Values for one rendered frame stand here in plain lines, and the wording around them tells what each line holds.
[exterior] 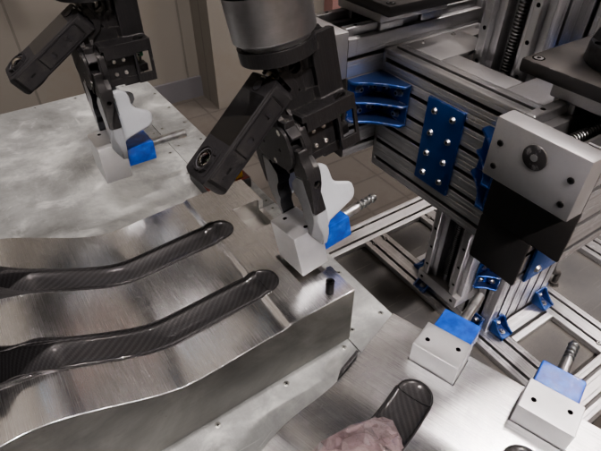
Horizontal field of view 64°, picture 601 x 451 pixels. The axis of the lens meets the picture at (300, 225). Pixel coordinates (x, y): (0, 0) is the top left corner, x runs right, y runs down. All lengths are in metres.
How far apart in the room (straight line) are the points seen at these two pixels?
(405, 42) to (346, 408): 0.76
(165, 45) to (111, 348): 2.50
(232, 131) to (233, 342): 0.21
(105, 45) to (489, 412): 0.58
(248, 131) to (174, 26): 2.49
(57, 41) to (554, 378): 0.64
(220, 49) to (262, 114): 2.35
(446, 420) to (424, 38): 0.78
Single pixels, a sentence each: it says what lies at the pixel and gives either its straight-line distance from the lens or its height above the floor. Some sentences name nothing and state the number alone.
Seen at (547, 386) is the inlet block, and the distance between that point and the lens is 0.55.
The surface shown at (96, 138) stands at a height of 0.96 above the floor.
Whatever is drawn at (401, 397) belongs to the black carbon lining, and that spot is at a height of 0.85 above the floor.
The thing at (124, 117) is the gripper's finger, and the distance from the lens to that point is 0.67.
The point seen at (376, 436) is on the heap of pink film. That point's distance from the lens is 0.45.
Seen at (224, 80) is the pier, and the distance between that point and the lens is 2.84.
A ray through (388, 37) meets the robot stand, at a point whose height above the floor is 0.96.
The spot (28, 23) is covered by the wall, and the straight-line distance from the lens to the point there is 2.73.
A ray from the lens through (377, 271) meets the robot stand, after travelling 1.52.
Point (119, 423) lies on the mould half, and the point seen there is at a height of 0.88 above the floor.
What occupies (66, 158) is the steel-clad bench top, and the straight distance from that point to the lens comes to 1.01.
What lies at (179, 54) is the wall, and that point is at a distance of 2.95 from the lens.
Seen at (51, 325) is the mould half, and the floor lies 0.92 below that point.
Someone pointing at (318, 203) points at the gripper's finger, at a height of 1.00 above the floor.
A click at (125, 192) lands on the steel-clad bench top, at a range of 0.88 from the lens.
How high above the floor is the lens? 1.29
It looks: 41 degrees down
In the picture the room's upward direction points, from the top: straight up
